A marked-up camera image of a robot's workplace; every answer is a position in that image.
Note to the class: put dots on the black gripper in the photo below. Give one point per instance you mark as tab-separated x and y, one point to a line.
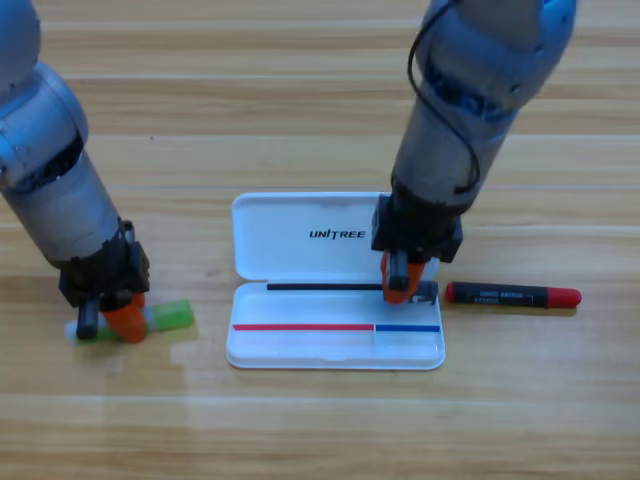
420	230
110	275

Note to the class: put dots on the dark sleeved eraser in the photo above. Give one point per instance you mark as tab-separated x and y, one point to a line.
429	292

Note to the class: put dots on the green and white glue stick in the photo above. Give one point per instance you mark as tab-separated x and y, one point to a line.
172	315

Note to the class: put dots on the black marker with red caps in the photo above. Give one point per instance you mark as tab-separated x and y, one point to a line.
510	295

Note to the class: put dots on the white Unitree pencil case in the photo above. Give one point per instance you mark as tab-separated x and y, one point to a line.
300	260

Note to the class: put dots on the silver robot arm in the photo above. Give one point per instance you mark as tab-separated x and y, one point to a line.
50	190
465	100

